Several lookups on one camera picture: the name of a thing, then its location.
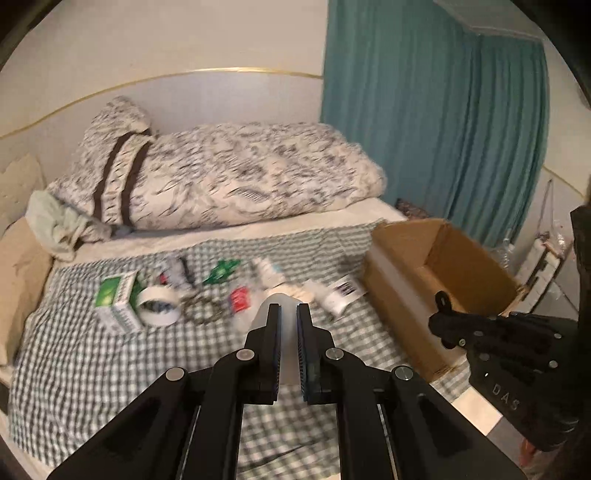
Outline white rack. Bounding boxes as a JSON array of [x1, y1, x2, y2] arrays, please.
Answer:
[[515, 231, 568, 315]]

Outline floral pillow brown stripes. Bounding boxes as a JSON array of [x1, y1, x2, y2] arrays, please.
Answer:
[[46, 96, 158, 243]]

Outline white tape roll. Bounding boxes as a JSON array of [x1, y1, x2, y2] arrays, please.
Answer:
[[139, 285, 182, 328]]

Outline white bottle blue label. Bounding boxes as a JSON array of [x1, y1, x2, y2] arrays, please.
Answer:
[[253, 258, 284, 289]]

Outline green checked bedsheet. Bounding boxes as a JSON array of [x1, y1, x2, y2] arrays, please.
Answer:
[[9, 220, 472, 477]]

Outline white headboard gold trim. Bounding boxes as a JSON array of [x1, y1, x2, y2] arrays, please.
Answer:
[[0, 68, 325, 195]]

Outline beige cushion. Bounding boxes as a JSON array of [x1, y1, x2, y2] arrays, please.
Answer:
[[0, 217, 55, 366]]

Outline brown cardboard box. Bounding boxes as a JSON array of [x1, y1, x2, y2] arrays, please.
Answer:
[[362, 218, 532, 384]]

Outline clear plastic bottle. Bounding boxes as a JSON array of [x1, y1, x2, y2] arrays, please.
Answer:
[[495, 237, 516, 269]]

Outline teal curtain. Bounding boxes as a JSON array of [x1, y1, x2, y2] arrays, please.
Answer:
[[320, 0, 550, 251]]

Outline floral duvet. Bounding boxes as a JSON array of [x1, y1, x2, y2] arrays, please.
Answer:
[[129, 122, 389, 230]]

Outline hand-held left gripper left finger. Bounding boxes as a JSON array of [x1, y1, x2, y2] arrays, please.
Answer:
[[46, 302, 282, 480]]

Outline white sachet dark print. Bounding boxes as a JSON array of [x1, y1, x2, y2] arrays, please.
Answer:
[[323, 275, 366, 317]]

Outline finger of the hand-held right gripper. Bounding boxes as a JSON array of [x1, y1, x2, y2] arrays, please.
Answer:
[[435, 291, 563, 343], [428, 318, 560, 371]]

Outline beige cardboard sheet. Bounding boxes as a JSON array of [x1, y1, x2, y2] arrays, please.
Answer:
[[0, 154, 47, 234]]

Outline white tube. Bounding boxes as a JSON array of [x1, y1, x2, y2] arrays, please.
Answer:
[[301, 278, 331, 305]]

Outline green packet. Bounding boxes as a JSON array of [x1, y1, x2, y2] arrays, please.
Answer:
[[202, 259, 242, 286]]

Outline dark patterned cloth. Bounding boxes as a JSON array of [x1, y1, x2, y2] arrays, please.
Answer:
[[396, 198, 428, 220]]

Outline white plastic bottle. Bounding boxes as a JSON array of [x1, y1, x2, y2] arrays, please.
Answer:
[[256, 293, 315, 386]]

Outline red packet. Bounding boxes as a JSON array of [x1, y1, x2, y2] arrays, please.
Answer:
[[230, 286, 253, 313]]

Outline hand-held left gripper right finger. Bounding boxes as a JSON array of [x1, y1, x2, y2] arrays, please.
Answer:
[[296, 302, 502, 480]]

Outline white sachet red mark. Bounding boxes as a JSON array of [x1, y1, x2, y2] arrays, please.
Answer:
[[158, 258, 180, 288]]

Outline green white carton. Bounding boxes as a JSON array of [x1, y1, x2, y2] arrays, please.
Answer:
[[95, 272, 145, 334]]

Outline white mattress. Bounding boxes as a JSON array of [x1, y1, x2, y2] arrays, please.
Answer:
[[69, 198, 409, 266]]

